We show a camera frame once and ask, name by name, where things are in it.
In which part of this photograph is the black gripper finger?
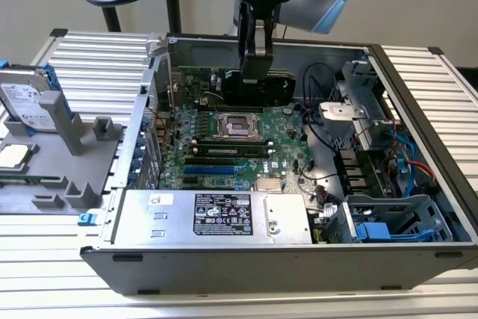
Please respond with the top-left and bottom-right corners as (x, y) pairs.
(238, 1), (276, 88)

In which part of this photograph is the green GPU black shroud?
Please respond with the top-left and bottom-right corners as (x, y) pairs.
(167, 66), (298, 111)

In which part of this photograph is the metal CPU socket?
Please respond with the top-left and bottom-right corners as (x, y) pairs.
(217, 112), (261, 142)

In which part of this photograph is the black RAM slot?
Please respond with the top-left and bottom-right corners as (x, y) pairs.
(196, 105), (267, 114)
(190, 147), (274, 155)
(190, 143), (274, 149)
(190, 152), (274, 160)
(190, 138), (274, 145)

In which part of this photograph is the green motherboard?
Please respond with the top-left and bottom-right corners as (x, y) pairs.
(158, 104), (318, 193)

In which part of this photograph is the green RAM stick white label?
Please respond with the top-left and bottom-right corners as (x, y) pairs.
(196, 146), (269, 157)

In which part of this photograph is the silver metal drive cage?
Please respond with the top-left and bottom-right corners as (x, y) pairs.
(317, 60), (403, 152)

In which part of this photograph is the long black expansion slot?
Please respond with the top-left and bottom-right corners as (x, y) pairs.
(184, 157), (236, 167)

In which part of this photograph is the blue expansion slot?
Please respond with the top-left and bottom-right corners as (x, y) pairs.
(182, 165), (236, 176)

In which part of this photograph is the small finned metal heatsink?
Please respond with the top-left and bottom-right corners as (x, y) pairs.
(255, 177), (284, 193)

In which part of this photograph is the black fan shroud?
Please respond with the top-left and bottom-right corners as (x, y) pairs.
(333, 146), (385, 195)

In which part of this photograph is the silver power supply box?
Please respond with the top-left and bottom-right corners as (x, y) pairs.
(111, 188), (314, 246)

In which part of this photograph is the grey parts rack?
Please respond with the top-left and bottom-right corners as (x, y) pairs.
(0, 90), (126, 216)

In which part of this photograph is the black grey PC case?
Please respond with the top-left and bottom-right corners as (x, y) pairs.
(79, 32), (478, 297)

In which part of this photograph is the blue grey disk bay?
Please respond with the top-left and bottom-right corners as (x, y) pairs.
(321, 193), (456, 246)

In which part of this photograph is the hard disk in blue carrier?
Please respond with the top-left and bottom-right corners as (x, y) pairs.
(0, 59), (75, 136)

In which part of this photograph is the silver CPU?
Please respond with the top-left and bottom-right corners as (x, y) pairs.
(0, 143), (31, 169)

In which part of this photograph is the black cable loop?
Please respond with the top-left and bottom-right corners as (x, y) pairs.
(302, 63), (339, 107)

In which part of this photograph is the thin red wire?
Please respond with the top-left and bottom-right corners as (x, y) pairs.
(147, 106), (168, 128)

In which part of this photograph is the thick red wire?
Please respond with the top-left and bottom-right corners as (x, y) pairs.
(409, 160), (438, 185)

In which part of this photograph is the blue wire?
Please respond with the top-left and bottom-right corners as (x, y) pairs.
(386, 130), (425, 200)

